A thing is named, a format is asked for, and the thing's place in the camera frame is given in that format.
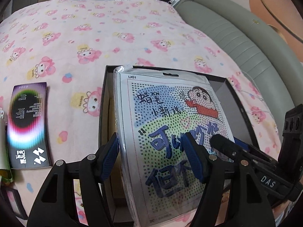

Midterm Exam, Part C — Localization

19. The black cardboard box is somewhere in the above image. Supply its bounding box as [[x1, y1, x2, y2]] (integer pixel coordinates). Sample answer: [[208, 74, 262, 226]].
[[98, 65, 260, 225]]

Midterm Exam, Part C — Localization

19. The pink printed blanket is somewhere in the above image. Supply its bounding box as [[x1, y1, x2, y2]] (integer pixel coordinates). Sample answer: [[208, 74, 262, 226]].
[[0, 0, 286, 227]]

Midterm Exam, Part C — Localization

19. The thin beige cable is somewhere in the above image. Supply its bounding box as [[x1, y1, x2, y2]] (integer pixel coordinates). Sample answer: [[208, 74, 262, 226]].
[[258, 0, 303, 42]]

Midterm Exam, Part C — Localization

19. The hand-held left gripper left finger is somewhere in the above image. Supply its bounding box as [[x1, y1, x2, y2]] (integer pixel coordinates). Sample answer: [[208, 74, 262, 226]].
[[26, 132, 119, 227]]

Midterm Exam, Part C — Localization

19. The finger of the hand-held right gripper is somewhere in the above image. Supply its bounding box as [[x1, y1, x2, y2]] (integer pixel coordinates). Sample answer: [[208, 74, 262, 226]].
[[235, 139, 281, 173], [210, 134, 261, 168]]

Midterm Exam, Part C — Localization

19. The person's leg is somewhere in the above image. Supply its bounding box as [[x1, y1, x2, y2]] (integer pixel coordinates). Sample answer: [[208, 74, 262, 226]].
[[248, 0, 303, 43]]

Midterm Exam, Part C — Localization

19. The black rainbow screen protector box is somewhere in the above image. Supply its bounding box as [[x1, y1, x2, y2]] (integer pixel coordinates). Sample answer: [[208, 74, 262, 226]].
[[7, 82, 52, 170]]

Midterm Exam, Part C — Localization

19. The black box lid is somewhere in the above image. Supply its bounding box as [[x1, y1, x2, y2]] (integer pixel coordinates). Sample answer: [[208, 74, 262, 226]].
[[0, 187, 29, 220]]

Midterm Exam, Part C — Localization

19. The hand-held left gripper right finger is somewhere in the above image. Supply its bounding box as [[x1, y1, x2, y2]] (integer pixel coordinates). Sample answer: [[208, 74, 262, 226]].
[[184, 132, 278, 227]]

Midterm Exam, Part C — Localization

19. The green packet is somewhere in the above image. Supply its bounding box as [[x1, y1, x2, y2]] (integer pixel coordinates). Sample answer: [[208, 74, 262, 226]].
[[0, 120, 13, 186]]

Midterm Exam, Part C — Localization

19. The cartoon printed craft kit packet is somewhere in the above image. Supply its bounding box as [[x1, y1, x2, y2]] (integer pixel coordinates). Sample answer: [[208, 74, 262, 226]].
[[113, 64, 236, 227]]

